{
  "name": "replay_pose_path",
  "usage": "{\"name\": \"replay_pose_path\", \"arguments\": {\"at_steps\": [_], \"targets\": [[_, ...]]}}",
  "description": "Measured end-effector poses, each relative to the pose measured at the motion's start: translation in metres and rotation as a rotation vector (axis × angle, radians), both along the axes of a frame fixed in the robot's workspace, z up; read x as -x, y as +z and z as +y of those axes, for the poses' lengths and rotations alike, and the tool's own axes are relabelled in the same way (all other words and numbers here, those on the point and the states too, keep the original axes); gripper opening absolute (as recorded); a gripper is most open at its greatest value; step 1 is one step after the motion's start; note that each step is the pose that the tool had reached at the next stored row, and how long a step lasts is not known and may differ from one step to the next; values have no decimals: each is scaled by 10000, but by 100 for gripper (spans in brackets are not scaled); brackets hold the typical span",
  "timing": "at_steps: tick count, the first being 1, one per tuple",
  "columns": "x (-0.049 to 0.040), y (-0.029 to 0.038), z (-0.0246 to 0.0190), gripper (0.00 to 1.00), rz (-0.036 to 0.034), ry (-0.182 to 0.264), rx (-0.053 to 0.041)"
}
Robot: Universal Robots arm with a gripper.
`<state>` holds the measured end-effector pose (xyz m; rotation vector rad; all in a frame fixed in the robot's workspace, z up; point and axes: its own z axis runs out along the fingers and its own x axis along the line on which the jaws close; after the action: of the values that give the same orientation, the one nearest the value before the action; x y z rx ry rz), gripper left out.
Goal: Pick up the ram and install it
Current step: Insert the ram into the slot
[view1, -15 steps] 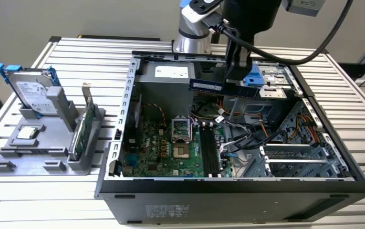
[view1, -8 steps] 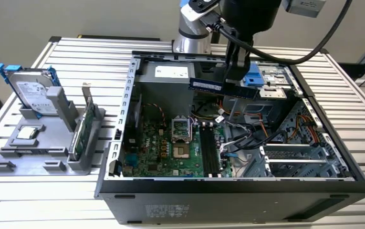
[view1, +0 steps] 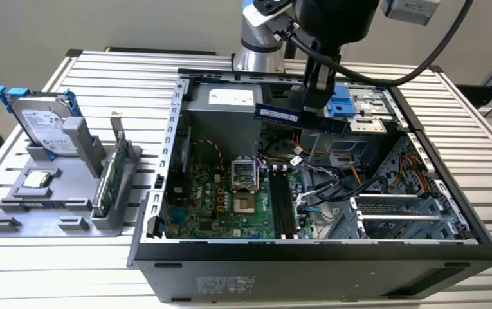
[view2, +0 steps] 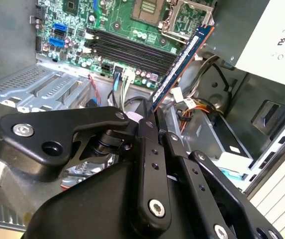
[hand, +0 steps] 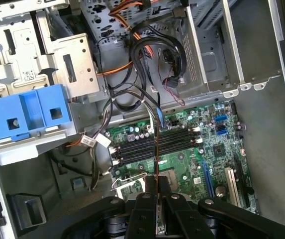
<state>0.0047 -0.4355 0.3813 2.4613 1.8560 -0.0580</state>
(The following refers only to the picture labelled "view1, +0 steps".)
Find grey power supply unit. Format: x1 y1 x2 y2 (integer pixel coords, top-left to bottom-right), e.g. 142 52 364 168
181 82 267 155

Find RAM stick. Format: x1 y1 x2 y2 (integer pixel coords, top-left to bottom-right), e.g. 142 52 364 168
252 102 348 135
0 200 91 209

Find black PC case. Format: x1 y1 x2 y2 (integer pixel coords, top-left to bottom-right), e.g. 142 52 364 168
126 67 492 304

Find grey parts rack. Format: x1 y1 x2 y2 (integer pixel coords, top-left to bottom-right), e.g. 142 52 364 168
0 115 145 238

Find green graphics card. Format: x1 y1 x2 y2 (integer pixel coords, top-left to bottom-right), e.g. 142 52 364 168
91 110 130 217

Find blue plastic drive latch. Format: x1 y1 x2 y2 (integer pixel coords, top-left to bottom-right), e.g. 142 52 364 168
327 85 354 118

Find hard disk in blue carrier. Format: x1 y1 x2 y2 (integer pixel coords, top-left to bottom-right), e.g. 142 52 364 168
0 84 85 160

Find black RAM slot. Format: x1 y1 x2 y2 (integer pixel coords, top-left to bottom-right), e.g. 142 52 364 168
280 164 299 240
270 164 288 240

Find metal socket cover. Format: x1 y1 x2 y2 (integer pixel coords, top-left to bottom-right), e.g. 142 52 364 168
231 155 259 191

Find small pale wrist camera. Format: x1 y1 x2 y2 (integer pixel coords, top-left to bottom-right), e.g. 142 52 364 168
243 0 298 27

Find CPU socket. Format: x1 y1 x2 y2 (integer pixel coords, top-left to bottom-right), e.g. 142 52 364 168
231 192 259 216

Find green motherboard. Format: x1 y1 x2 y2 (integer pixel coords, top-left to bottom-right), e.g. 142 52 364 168
163 160 315 239

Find orange and red wire bundle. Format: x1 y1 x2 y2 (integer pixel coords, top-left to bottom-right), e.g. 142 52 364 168
383 154 440 199

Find metal disk bay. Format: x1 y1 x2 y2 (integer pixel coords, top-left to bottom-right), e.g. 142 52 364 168
327 192 462 241

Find twisted coloured fan wire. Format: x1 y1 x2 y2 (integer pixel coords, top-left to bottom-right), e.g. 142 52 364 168
190 138 226 171

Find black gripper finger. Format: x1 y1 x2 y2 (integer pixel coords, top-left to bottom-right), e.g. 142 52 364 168
300 44 332 114
330 46 344 95

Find black cable in case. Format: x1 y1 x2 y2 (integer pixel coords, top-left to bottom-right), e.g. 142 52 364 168
308 175 387 203

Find thin metal locking lever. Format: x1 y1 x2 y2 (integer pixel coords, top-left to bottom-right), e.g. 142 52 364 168
255 156 264 194

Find black case fan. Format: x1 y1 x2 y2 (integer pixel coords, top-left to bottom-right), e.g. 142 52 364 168
171 127 195 202

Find silver CPU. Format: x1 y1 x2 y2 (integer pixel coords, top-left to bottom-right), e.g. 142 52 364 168
22 170 53 188

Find black plastic bracket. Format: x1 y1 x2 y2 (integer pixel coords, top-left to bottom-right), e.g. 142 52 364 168
266 138 295 156

